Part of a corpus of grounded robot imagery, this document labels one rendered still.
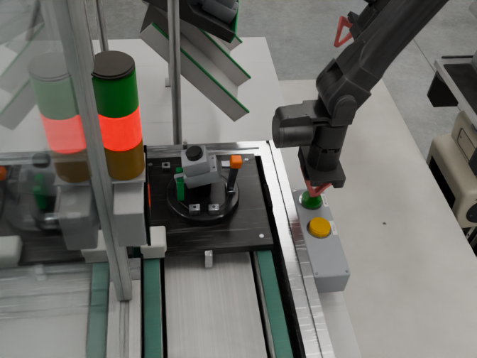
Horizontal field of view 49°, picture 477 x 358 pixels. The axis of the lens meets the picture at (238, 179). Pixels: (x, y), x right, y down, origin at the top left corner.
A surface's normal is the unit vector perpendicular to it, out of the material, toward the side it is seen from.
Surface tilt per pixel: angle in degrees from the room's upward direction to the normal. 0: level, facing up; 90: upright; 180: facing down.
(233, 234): 0
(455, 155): 8
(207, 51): 90
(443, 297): 0
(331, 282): 90
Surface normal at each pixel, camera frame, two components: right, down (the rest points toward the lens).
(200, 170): 0.12, 0.73
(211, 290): 0.06, -0.69
